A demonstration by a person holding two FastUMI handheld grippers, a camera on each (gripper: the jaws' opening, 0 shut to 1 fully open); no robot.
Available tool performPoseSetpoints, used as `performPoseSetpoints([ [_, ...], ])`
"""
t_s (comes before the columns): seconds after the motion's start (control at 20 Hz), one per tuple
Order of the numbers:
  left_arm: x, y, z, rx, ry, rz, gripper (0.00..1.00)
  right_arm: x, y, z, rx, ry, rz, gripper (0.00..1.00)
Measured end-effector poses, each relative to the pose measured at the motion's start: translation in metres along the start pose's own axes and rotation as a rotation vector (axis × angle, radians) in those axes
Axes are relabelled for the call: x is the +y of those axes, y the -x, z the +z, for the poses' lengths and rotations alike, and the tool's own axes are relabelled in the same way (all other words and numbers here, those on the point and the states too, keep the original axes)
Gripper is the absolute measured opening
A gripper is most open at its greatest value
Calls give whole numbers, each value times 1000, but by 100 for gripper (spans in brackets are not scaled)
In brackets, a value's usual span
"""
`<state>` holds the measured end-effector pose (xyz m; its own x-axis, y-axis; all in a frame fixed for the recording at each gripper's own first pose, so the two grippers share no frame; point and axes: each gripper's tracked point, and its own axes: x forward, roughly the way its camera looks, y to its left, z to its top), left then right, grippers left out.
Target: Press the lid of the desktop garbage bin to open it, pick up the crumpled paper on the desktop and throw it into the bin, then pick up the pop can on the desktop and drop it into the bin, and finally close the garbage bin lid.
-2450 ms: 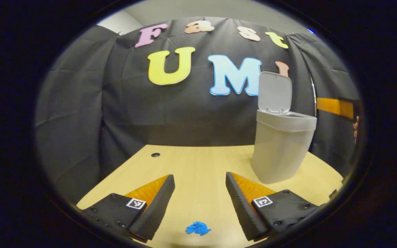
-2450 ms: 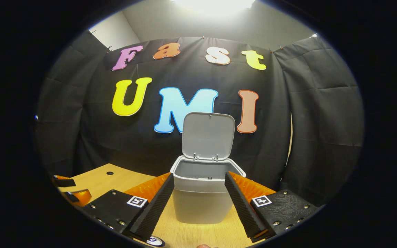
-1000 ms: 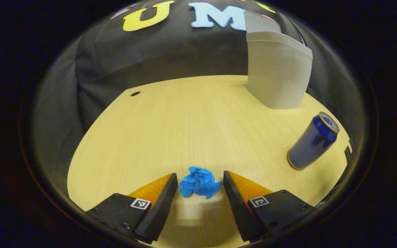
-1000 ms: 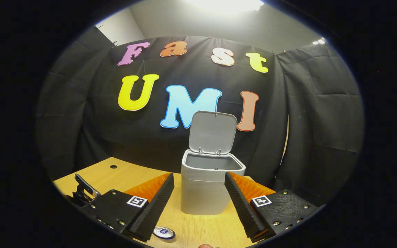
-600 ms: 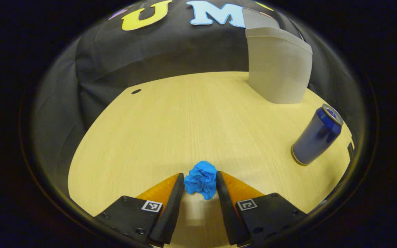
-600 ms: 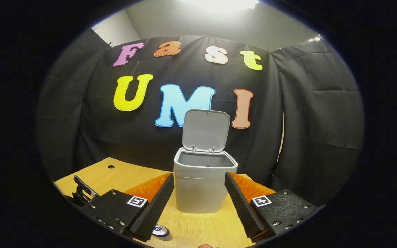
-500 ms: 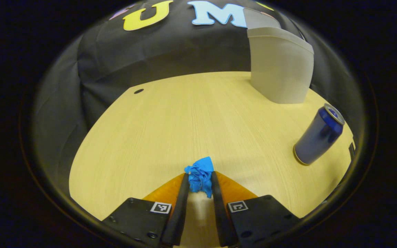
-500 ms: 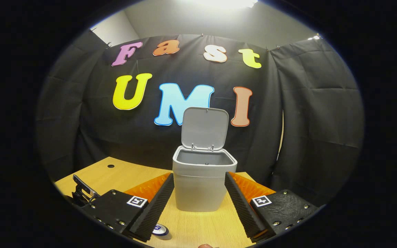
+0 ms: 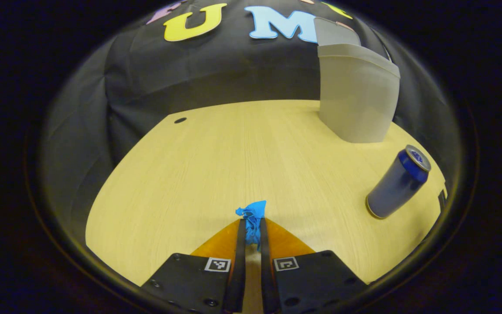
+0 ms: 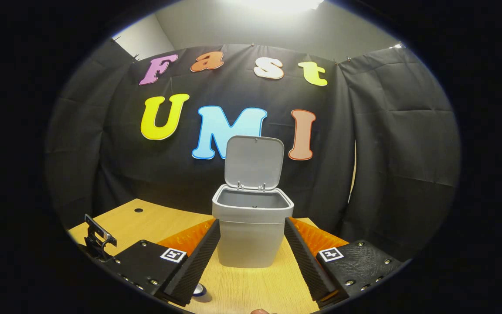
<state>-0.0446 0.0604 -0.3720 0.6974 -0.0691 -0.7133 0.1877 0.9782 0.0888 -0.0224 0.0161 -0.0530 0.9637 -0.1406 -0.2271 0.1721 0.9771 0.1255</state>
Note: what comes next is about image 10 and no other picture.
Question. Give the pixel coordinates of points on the white desktop garbage bin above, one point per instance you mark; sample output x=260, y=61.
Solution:
x=251, y=244

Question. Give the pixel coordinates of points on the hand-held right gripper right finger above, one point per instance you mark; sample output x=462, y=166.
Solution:
x=305, y=266

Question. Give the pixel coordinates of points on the large ceiling light panel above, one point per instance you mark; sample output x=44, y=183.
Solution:
x=281, y=4

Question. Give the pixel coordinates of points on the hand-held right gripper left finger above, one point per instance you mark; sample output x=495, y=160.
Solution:
x=196, y=261

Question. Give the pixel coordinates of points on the small ceiling light panel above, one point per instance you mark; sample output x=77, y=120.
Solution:
x=396, y=45

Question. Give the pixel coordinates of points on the black backdrop cloth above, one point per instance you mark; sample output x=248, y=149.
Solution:
x=364, y=174

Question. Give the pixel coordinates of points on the wooden desktop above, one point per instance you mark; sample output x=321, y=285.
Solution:
x=146, y=222

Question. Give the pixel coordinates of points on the silver blue pop can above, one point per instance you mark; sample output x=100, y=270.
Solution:
x=202, y=294

